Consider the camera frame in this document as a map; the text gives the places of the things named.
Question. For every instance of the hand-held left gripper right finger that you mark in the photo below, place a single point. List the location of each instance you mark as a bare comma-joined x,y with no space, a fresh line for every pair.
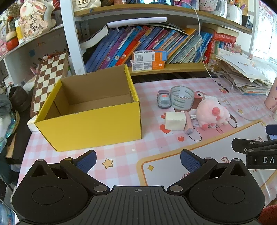
190,161

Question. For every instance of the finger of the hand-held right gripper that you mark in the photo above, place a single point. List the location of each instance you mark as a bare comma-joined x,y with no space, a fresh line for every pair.
273,137
240,144

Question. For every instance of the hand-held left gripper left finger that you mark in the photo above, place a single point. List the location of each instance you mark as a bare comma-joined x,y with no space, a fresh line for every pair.
86,161

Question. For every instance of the purple pink plastic stick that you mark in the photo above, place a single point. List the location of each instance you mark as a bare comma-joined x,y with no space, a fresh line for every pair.
188,126

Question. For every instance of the yellow cardboard box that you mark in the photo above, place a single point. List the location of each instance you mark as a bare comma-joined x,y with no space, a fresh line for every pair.
97,127

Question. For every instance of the white foam block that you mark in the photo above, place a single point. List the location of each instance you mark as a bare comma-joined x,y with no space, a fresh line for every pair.
175,121

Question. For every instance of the pink plush pig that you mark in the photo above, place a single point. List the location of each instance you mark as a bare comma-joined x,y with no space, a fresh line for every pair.
207,112

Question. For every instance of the grey tape roll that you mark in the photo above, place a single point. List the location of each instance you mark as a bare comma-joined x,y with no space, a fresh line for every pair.
181,102

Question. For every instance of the grey purple toy car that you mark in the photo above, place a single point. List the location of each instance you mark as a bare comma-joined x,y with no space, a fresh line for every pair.
163,101

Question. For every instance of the white desk pad yellow border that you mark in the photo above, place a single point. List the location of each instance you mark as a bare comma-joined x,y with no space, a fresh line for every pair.
216,140

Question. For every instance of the pink cup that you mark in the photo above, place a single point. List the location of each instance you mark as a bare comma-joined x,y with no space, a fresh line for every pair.
271,99

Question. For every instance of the pink checkered table mat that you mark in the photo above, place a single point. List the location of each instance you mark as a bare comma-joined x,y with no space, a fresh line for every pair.
151,147

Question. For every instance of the red clothing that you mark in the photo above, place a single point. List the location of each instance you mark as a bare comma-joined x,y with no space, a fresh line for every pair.
268,214

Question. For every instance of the black marker pen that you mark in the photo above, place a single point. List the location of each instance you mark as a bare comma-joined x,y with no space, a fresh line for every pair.
220,86

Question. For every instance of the pile of papers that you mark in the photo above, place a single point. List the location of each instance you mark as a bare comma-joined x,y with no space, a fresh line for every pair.
244,73

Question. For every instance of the white fluffy stuffing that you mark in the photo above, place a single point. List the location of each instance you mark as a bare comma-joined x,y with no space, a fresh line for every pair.
5,126

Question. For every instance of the wooden chessboard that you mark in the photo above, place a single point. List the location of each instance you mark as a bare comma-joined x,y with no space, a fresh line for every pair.
49,80

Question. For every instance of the brown shoe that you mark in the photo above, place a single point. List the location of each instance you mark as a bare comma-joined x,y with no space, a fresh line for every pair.
18,98

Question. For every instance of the grey cloth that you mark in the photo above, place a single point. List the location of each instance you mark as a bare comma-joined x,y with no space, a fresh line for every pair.
4,103

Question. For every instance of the orange white carton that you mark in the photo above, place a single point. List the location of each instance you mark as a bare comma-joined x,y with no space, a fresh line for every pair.
147,65
147,55

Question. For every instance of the white and wooden bookshelf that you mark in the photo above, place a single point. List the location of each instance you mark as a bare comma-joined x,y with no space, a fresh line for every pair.
69,43

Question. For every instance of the thick paperback book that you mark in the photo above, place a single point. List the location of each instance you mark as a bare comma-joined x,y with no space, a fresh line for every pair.
95,39

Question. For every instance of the row of children's books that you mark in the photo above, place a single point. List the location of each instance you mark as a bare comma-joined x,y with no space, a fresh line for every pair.
151,41

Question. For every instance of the white pen cup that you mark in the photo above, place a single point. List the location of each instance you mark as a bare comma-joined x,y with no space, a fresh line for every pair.
233,14

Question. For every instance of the pink pen holder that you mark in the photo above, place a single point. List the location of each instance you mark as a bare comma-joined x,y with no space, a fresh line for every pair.
213,7

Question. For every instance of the red white doll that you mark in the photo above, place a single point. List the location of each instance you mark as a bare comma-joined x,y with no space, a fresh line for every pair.
12,41

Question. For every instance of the white flat sheet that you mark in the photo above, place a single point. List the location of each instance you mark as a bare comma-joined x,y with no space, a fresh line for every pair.
136,21

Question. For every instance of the rabbit decoration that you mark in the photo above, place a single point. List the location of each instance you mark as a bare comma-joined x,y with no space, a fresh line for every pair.
34,19

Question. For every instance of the white quilted handbag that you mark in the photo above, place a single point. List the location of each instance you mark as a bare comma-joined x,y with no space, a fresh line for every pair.
86,5

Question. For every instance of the tablet screen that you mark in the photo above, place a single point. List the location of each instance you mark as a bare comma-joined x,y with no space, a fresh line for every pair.
158,1

